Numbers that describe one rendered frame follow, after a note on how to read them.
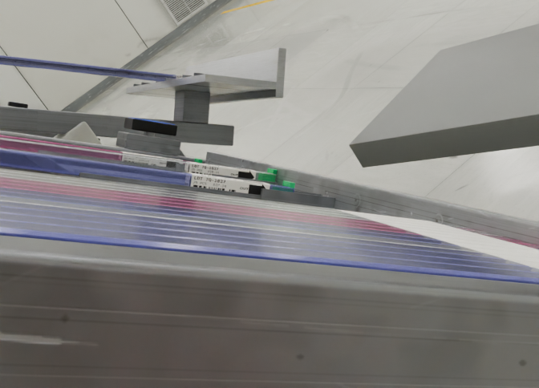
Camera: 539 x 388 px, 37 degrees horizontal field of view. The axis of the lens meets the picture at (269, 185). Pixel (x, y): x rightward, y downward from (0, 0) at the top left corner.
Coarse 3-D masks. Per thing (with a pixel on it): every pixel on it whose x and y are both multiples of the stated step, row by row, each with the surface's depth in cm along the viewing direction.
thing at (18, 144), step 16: (0, 144) 62; (16, 144) 62; (32, 144) 62; (48, 144) 63; (112, 160) 65; (128, 160) 65; (144, 160) 66; (160, 160) 66; (176, 160) 67; (256, 176) 70; (272, 176) 70
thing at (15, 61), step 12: (0, 60) 105; (12, 60) 105; (24, 60) 106; (36, 60) 107; (48, 60) 107; (84, 72) 110; (96, 72) 110; (108, 72) 111; (120, 72) 112; (132, 72) 113; (144, 72) 113
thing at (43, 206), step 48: (0, 192) 27; (48, 192) 29; (96, 192) 32; (144, 192) 35; (192, 192) 39; (96, 240) 20; (144, 240) 21; (192, 240) 22; (240, 240) 24; (288, 240) 26; (336, 240) 28; (384, 240) 30; (432, 240) 33; (480, 240) 37
